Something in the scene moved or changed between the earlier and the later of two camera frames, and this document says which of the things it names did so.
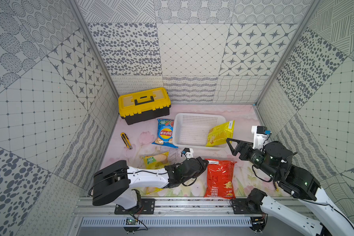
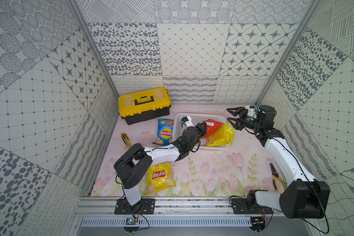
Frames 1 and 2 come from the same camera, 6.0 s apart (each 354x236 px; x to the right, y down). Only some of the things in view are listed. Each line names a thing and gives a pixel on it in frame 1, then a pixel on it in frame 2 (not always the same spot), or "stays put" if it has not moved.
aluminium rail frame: (167, 207) stays put
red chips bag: (220, 182) to (212, 126)
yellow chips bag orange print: (217, 136) stays put
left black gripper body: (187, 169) to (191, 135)
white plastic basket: (191, 130) stays put
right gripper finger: (242, 148) to (237, 126)
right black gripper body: (256, 158) to (248, 121)
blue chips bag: (165, 129) stays put
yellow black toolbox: (139, 106) stays put
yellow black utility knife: (126, 140) stays put
